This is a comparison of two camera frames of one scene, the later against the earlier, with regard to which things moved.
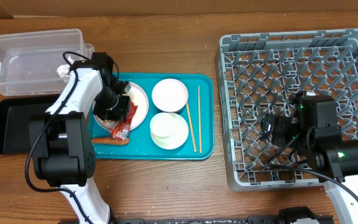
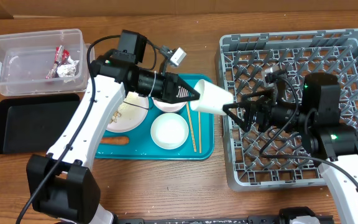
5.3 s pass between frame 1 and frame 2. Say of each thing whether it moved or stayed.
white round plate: stayed
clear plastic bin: stayed
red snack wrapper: moved
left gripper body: moved
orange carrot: stayed
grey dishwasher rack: stayed
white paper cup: moved
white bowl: stayed
